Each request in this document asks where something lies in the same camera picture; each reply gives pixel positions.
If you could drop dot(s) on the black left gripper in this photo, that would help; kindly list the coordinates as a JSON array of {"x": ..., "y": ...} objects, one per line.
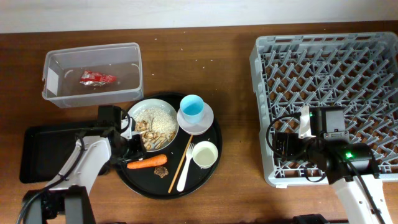
[{"x": 138, "y": 152}]

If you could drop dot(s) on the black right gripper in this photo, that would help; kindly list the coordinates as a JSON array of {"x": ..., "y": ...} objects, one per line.
[{"x": 290, "y": 139}]

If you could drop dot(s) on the grey plate with food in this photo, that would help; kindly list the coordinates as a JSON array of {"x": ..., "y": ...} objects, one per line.
[{"x": 156, "y": 120}]

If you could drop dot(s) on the white plastic fork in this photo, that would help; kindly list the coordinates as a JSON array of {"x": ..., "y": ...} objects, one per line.
[{"x": 183, "y": 177}]

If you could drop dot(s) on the red snack wrapper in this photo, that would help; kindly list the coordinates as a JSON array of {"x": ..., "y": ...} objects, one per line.
[{"x": 90, "y": 78}]

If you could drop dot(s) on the small white cup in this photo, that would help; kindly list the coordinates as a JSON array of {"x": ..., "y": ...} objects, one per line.
[{"x": 205, "y": 154}]

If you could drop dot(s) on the blue plastic cup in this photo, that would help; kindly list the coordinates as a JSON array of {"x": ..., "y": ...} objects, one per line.
[{"x": 192, "y": 107}]

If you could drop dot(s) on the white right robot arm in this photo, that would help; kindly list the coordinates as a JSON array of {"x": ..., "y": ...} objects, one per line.
[{"x": 351, "y": 170}]

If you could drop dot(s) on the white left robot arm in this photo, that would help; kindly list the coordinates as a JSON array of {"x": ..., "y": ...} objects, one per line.
[{"x": 68, "y": 192}]

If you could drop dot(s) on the grey dishwasher rack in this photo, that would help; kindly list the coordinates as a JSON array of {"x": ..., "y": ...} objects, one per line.
[{"x": 356, "y": 71}]

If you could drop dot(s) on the orange carrot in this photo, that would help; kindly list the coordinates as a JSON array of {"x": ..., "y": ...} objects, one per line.
[{"x": 155, "y": 161}]

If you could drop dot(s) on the brown food scrap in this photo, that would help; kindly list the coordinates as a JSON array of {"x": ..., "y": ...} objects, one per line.
[{"x": 161, "y": 171}]

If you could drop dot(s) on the round black tray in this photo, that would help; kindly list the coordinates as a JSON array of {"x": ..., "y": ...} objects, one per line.
[{"x": 145, "y": 182}]

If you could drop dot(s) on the wooden chopstick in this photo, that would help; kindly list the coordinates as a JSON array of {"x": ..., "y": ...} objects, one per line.
[{"x": 180, "y": 164}]

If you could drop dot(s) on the black rectangular tray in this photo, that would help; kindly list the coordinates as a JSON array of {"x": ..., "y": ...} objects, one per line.
[{"x": 47, "y": 148}]

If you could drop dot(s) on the clear plastic bin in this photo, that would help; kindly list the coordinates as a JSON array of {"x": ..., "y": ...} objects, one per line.
[{"x": 64, "y": 68}]

